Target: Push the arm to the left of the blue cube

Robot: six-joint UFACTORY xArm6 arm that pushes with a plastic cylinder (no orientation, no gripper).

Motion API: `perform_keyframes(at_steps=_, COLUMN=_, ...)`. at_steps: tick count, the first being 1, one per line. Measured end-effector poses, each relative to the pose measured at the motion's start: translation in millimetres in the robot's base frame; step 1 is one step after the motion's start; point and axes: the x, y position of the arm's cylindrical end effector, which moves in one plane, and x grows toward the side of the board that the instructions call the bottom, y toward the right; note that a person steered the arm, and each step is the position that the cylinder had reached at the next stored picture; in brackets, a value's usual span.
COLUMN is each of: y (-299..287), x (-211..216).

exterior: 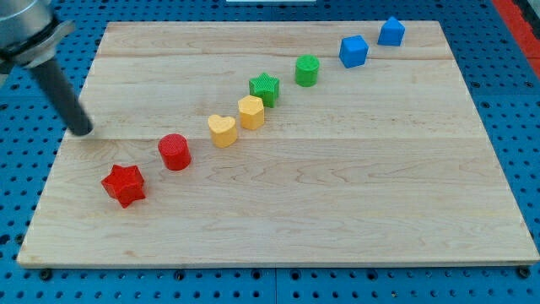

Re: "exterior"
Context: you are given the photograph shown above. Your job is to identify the blue cube block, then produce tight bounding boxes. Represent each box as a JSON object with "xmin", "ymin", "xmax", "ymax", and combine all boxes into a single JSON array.
[{"xmin": 338, "ymin": 35, "xmax": 369, "ymax": 68}]

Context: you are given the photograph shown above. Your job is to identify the yellow hexagon block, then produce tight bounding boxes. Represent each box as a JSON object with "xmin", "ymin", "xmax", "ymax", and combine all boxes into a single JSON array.
[{"xmin": 238, "ymin": 95, "xmax": 265, "ymax": 130}]

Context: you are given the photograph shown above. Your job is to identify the yellow heart block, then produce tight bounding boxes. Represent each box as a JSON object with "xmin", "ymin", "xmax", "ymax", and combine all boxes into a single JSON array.
[{"xmin": 208, "ymin": 114, "xmax": 238, "ymax": 148}]

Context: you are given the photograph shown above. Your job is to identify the light wooden board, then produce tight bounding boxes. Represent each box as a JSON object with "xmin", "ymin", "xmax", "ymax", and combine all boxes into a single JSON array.
[{"xmin": 18, "ymin": 21, "xmax": 539, "ymax": 269}]

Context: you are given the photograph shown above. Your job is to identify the green star block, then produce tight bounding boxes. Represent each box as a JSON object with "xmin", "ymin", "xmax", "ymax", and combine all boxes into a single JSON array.
[{"xmin": 249, "ymin": 73, "xmax": 280, "ymax": 108}]

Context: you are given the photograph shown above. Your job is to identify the green cylinder block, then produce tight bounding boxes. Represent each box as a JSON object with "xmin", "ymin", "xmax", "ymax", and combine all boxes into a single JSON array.
[{"xmin": 294, "ymin": 54, "xmax": 320, "ymax": 87}]

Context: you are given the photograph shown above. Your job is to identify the red cylinder block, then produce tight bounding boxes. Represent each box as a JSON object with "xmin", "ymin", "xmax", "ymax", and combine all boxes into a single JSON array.
[{"xmin": 158, "ymin": 133, "xmax": 192, "ymax": 171}]

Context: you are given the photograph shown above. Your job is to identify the red star block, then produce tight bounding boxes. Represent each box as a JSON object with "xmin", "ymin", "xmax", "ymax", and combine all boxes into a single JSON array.
[{"xmin": 100, "ymin": 165, "xmax": 146, "ymax": 209}]

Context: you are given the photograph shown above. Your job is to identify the blue pentagon block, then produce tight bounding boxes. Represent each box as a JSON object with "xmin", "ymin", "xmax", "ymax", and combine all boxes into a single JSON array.
[{"xmin": 377, "ymin": 16, "xmax": 406, "ymax": 46}]

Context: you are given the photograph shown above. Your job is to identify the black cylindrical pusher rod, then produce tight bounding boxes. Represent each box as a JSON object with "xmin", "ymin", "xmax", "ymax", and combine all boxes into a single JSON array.
[{"xmin": 30, "ymin": 59, "xmax": 93, "ymax": 136}]

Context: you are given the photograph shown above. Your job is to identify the red tape strip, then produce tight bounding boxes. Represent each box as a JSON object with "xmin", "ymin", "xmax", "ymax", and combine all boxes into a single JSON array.
[{"xmin": 492, "ymin": 0, "xmax": 539, "ymax": 77}]

